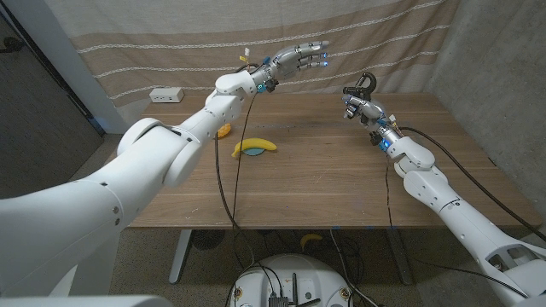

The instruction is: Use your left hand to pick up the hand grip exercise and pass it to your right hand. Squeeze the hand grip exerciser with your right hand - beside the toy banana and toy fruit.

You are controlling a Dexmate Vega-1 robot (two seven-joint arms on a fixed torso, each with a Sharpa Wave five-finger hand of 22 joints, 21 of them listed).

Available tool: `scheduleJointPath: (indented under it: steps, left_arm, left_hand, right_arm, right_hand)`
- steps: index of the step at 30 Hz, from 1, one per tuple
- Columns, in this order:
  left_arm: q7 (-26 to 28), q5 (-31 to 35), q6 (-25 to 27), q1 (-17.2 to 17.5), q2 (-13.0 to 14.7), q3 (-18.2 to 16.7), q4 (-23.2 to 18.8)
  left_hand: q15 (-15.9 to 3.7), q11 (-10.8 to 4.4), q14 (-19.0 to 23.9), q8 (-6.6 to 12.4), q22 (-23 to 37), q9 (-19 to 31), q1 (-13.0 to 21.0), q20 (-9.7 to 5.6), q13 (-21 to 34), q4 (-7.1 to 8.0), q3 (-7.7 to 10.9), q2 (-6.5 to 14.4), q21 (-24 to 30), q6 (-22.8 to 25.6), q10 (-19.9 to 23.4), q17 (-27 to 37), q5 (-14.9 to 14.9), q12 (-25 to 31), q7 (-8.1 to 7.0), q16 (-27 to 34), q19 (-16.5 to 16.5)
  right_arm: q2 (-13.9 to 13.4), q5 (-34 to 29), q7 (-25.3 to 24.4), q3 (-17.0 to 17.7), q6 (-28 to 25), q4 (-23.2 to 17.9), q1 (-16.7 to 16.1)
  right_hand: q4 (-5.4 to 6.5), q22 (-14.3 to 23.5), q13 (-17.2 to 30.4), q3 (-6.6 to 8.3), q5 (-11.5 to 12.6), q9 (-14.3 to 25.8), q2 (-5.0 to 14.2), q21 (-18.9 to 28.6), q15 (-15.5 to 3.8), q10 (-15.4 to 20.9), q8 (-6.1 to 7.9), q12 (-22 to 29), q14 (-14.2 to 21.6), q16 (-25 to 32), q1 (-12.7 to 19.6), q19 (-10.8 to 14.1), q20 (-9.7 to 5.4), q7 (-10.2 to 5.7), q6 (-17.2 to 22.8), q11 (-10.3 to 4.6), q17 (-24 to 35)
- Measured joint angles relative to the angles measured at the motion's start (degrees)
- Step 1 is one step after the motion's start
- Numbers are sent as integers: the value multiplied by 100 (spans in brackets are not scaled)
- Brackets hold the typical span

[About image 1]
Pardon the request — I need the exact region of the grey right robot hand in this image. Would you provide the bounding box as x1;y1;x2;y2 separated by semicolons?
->
340;94;403;154

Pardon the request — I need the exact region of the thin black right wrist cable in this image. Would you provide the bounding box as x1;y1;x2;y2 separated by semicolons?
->
384;155;530;299

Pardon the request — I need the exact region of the white power outlet box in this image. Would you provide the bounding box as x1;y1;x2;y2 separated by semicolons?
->
148;87;185;104

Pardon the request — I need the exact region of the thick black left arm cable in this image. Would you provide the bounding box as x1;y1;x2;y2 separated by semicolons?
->
213;62;261;274

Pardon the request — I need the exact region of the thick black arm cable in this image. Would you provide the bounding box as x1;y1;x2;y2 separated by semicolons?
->
398;126;546;242
213;62;261;274

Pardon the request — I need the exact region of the dark grey door panel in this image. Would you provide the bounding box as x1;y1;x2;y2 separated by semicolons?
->
0;12;106;201

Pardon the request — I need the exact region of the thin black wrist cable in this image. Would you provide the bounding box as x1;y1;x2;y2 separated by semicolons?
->
384;155;530;299
232;92;259;231

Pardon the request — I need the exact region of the round black floor fan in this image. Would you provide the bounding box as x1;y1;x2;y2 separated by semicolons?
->
191;229;226;251

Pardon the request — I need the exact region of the white robot torso base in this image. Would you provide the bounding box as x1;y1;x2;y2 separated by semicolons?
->
229;253;354;307

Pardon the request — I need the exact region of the brown striped woven mat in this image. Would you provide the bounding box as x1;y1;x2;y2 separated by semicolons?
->
44;0;462;129

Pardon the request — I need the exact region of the yellow banana under table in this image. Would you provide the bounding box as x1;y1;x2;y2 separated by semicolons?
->
299;233;324;252

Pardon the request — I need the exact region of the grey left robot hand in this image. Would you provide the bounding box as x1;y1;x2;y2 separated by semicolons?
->
250;40;330;93

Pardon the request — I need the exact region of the white table leg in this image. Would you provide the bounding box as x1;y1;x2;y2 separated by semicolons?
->
168;229;194;286

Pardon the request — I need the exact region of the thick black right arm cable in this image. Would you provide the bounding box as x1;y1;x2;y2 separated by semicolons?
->
398;126;546;242

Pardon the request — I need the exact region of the yellow toy banana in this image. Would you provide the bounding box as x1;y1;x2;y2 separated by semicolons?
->
231;137;278;159

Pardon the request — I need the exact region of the thin black left wrist cable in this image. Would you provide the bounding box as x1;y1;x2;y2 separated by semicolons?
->
232;92;259;231

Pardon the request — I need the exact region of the black hand grip exerciser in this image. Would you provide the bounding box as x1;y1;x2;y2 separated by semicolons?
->
342;72;378;102

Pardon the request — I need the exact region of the white door frame post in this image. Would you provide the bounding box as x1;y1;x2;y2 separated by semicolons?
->
3;0;129;136

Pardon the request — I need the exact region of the black door handle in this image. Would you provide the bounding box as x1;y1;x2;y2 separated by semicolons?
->
0;36;26;55

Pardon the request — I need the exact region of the grey table leg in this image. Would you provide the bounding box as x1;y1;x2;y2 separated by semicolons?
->
386;228;415;286

